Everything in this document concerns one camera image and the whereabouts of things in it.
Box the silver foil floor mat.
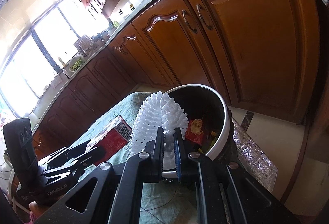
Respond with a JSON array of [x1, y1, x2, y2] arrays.
[[231, 118, 278, 192]]

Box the red white carton box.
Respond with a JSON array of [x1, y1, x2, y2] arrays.
[[86, 116, 132, 166]]

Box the green yellow snack wrapper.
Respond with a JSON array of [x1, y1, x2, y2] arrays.
[[198, 131, 219, 154]]

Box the wooden kitchen base cabinets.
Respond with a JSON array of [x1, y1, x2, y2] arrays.
[[32, 0, 319, 158]]

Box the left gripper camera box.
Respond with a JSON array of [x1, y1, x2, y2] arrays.
[[3, 117, 38, 193]]

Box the white foam fruit net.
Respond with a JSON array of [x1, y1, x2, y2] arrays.
[[128, 91, 189, 171]]

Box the person's left hand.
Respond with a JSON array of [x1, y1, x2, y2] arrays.
[[29, 201, 50, 221]]

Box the red snack bag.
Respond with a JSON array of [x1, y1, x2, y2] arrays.
[[185, 119, 207, 146]]

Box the bowl of green vegetables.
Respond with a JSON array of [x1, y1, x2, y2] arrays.
[[69, 54, 84, 72]]

